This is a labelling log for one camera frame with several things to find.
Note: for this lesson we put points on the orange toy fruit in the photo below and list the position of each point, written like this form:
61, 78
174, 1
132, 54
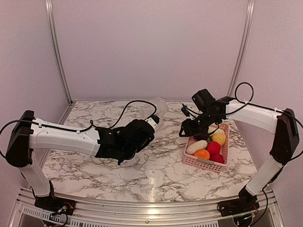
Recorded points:
202, 153

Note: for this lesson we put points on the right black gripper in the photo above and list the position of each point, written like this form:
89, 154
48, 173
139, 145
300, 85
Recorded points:
189, 128

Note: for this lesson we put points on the white long toy vegetable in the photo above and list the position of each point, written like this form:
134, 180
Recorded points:
214, 130

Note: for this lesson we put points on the dark maroon toy food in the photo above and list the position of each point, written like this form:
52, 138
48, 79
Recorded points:
201, 136

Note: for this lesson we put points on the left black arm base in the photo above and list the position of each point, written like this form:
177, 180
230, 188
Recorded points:
56, 205

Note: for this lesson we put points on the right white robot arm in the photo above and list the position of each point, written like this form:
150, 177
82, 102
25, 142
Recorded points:
280, 126

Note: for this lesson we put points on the bright red toy fruit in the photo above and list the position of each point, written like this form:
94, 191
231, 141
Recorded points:
213, 148

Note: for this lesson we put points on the yellow toy fruit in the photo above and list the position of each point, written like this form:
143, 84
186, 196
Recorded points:
219, 138

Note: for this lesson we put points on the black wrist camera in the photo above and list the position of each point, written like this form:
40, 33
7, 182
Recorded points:
128, 149
203, 99

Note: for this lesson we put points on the left aluminium frame post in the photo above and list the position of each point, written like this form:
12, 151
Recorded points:
56, 50

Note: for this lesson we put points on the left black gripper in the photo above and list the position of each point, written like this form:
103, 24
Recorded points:
124, 127

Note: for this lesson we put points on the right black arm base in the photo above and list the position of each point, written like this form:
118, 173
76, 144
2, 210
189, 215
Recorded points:
237, 206

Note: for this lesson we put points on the dark red toy fruit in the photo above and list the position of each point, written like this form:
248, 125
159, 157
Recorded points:
217, 158

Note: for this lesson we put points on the clear zip top bag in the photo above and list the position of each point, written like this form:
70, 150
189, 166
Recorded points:
147, 109

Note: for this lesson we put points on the pink plastic basket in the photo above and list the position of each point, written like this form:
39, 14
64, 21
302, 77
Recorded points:
191, 160

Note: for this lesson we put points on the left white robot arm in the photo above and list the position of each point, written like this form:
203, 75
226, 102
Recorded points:
32, 133

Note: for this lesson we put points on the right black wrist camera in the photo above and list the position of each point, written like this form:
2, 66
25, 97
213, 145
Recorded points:
203, 99

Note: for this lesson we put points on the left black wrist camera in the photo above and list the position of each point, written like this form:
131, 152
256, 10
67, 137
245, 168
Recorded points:
128, 149

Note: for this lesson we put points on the right aluminium frame post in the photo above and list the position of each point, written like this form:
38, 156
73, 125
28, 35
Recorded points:
243, 46

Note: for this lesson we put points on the aluminium frame post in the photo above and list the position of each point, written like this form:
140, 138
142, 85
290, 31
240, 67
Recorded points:
243, 46
56, 50

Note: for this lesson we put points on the front aluminium frame rail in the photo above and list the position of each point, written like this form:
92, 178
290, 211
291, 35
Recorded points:
102, 213

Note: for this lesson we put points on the white toy bun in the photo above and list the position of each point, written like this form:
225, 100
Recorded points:
192, 148

